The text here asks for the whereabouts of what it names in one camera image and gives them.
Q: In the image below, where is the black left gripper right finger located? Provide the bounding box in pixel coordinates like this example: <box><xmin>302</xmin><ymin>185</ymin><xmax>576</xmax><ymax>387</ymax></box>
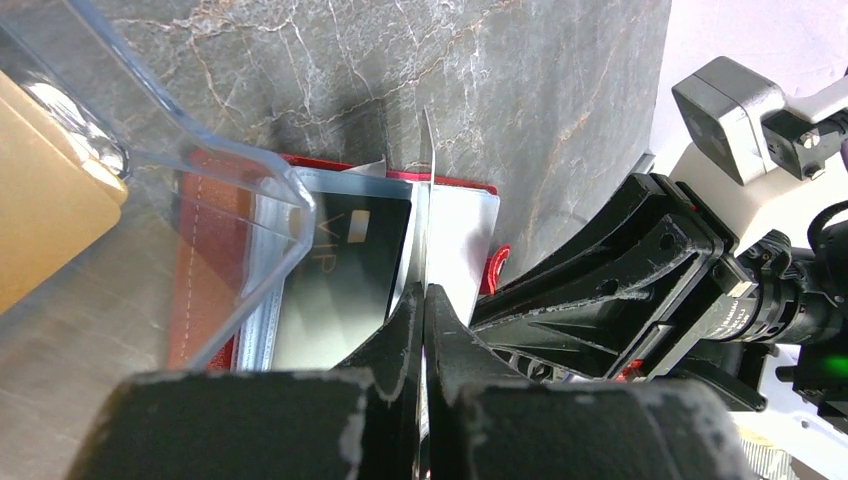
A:
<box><xmin>423</xmin><ymin>284</ymin><xmax>530</xmax><ymax>479</ymax></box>

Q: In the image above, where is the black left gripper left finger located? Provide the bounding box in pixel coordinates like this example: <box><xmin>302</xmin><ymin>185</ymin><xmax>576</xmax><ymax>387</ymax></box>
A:
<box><xmin>336</xmin><ymin>283</ymin><xmax>424</xmax><ymax>479</ymax></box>

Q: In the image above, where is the clear acrylic card tray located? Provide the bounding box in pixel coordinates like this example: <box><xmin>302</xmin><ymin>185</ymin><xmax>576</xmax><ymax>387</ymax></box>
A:
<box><xmin>1</xmin><ymin>1</ymin><xmax>315</xmax><ymax>479</ymax></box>

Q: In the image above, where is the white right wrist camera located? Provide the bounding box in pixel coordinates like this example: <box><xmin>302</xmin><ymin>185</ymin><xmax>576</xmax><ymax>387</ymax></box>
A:
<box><xmin>672</xmin><ymin>56</ymin><xmax>847</xmax><ymax>186</ymax></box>

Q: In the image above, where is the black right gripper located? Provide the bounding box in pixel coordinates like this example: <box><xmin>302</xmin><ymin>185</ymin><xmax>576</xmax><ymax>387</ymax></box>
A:
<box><xmin>471</xmin><ymin>174</ymin><xmax>767</xmax><ymax>411</ymax></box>

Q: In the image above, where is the red leather card holder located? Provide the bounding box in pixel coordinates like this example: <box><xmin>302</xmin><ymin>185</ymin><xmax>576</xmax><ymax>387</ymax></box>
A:
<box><xmin>166</xmin><ymin>150</ymin><xmax>510</xmax><ymax>370</ymax></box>

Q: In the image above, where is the gold VIP card stack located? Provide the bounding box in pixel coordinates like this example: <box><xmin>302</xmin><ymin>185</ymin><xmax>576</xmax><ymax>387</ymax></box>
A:
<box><xmin>1</xmin><ymin>75</ymin><xmax>128</xmax><ymax>311</ymax></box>

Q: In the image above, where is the single black VIP card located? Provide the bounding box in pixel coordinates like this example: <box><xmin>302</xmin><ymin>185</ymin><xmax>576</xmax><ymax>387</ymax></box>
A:
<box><xmin>270</xmin><ymin>186</ymin><xmax>412</xmax><ymax>371</ymax></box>

